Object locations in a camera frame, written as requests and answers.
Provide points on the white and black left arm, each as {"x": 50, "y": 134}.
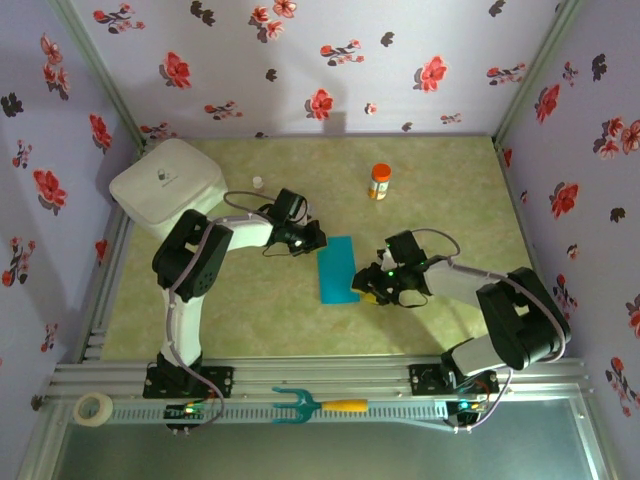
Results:
{"x": 182, "y": 325}

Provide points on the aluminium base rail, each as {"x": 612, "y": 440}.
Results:
{"x": 320, "y": 372}

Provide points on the teal cloth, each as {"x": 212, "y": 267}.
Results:
{"x": 335, "y": 270}

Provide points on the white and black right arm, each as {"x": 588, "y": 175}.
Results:
{"x": 450, "y": 280}

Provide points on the aluminium corner post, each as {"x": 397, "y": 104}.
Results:
{"x": 103, "y": 75}
{"x": 534, "y": 75}

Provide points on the aluminium side rail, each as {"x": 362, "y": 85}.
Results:
{"x": 97, "y": 335}
{"x": 532, "y": 250}

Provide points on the orange-capped bottle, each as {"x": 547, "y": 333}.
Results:
{"x": 380, "y": 182}

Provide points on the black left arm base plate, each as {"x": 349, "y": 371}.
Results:
{"x": 220, "y": 382}

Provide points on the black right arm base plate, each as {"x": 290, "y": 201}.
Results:
{"x": 425, "y": 380}

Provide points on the white square lidded box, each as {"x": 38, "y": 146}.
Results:
{"x": 160, "y": 185}

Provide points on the white tape roll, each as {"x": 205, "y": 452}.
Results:
{"x": 92, "y": 409}

